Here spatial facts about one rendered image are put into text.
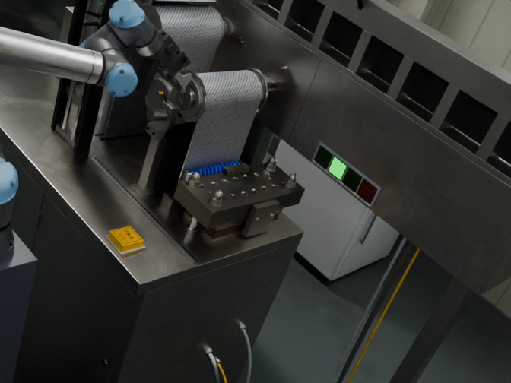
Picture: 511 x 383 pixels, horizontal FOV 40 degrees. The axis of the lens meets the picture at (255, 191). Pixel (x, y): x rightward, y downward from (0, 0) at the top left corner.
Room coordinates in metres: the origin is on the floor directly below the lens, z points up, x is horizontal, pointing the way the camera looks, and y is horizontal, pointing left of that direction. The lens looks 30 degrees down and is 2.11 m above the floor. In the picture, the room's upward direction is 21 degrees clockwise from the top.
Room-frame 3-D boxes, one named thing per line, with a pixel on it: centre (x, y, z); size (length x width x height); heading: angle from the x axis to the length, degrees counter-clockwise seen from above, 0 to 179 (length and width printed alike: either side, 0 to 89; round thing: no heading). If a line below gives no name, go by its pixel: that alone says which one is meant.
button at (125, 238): (1.56, 0.29, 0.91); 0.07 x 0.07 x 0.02; 54
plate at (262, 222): (1.82, -0.05, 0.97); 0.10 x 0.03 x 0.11; 144
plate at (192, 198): (1.86, 0.04, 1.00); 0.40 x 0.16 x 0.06; 144
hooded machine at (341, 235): (3.32, -0.43, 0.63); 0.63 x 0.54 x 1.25; 55
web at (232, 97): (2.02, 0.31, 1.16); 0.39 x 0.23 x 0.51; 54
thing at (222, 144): (1.90, 0.16, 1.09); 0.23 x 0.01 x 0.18; 144
